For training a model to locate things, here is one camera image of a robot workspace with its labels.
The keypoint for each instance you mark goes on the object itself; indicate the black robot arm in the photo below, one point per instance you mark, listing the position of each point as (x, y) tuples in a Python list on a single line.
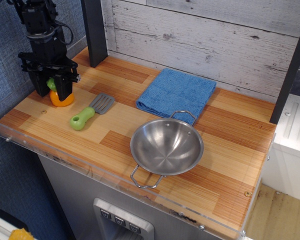
[(37, 16)]

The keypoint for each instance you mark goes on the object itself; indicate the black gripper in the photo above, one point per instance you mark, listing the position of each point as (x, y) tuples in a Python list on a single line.
[(48, 59)]

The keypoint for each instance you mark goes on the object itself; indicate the dark grey right post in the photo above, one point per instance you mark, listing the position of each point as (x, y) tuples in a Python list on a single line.
[(287, 85)]

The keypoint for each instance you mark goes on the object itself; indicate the silver dispenser button panel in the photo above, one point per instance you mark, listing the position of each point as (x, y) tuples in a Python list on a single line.
[(118, 224)]

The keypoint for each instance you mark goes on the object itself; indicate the steel bowl with wire handles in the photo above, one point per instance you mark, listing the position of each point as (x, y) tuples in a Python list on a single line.
[(166, 146)]

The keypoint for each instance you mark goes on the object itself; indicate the yellow object bottom left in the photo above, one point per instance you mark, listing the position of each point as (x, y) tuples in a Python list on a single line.
[(20, 234)]

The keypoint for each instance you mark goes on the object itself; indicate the clear acrylic table guard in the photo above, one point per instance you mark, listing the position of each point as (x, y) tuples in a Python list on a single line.
[(235, 124)]

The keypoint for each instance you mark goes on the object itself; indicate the white side cabinet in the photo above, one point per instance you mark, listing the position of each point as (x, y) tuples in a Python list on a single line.
[(281, 170)]

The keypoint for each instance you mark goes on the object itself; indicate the green handled grey toy spatula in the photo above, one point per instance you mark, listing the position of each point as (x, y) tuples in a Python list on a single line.
[(100, 105)]

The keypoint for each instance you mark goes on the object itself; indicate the grey toy fridge cabinet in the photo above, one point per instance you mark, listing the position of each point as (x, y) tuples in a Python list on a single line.
[(76, 191)]

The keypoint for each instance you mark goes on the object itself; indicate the blue folded towel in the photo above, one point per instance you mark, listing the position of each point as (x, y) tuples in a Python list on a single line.
[(176, 94)]

